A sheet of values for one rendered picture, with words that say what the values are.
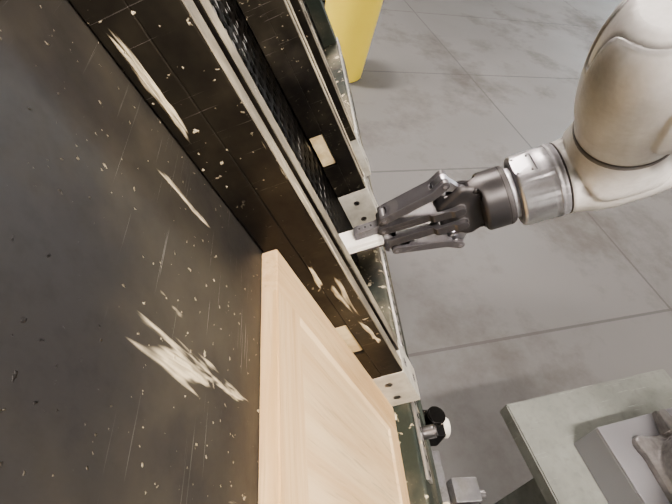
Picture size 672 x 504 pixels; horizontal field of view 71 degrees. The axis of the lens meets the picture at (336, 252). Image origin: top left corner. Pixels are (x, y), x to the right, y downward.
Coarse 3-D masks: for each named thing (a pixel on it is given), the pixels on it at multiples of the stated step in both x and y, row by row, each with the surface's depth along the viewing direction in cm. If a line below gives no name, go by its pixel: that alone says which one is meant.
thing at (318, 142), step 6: (312, 138) 96; (318, 138) 96; (324, 138) 97; (312, 144) 97; (318, 144) 97; (324, 144) 98; (318, 150) 98; (324, 150) 99; (318, 156) 100; (324, 156) 100; (330, 156) 100; (324, 162) 101; (330, 162) 101
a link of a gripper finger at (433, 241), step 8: (416, 240) 64; (424, 240) 64; (432, 240) 64; (440, 240) 64; (448, 240) 64; (392, 248) 64; (400, 248) 64; (408, 248) 64; (416, 248) 64; (424, 248) 64; (432, 248) 64
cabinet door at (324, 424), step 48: (288, 288) 52; (288, 336) 48; (336, 336) 65; (288, 384) 44; (336, 384) 59; (288, 432) 41; (336, 432) 54; (384, 432) 76; (288, 480) 38; (336, 480) 49; (384, 480) 67
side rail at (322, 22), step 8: (312, 0) 170; (320, 0) 170; (312, 8) 172; (320, 8) 172; (312, 16) 174; (320, 16) 174; (320, 24) 176; (328, 24) 176; (320, 32) 178; (328, 32) 179; (328, 40) 181
